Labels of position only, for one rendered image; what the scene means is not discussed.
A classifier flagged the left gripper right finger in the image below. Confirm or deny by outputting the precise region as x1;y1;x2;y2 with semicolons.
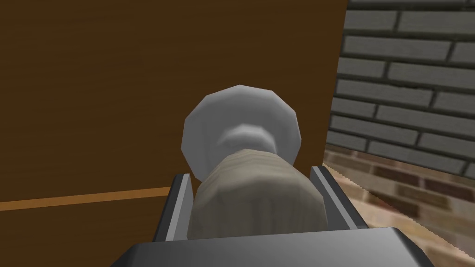
309;165;370;231

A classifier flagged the grey and beige door knob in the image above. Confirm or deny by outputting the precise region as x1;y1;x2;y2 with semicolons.
180;84;329;240

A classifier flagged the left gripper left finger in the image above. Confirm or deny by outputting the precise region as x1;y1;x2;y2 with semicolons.
152;172;194;243

